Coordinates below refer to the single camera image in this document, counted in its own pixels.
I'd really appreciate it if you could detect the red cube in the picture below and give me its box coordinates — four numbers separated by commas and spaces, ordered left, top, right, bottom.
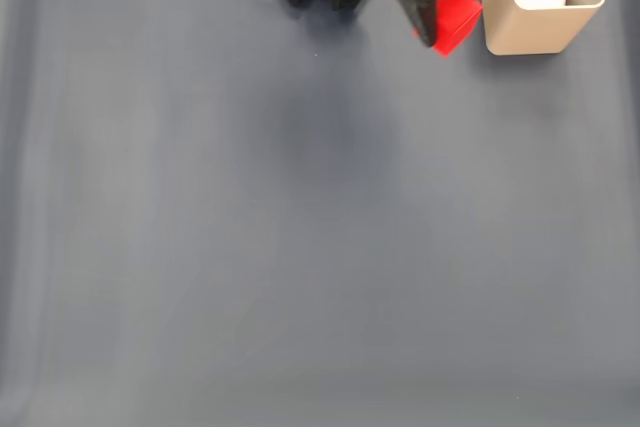
412, 0, 484, 59

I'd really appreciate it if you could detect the beige square box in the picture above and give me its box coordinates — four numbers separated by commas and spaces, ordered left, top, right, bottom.
480, 0, 607, 57

